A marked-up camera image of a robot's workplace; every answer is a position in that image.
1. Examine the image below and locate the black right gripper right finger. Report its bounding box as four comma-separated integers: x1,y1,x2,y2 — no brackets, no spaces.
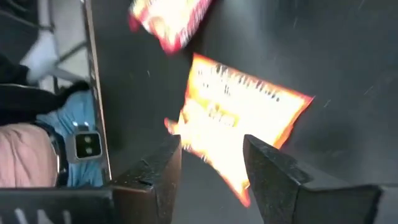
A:
243,134,313,224

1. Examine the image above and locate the grey table-level camera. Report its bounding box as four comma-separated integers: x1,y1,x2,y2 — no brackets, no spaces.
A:
65,126,103,164

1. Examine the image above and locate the black aluminium table frame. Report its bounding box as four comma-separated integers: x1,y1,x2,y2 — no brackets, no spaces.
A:
81,0,113,184

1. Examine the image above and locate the dark red Maruchan noodle packet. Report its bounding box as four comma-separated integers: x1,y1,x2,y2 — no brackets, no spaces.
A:
129,0,214,55

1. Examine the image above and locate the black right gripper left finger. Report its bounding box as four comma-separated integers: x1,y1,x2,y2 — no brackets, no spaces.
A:
110,134,183,224

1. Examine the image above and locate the orange Maruchan noodle packet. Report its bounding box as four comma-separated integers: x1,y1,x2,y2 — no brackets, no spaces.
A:
164,52,315,208

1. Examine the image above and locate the person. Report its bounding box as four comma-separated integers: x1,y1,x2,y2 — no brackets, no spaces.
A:
0,52,91,188

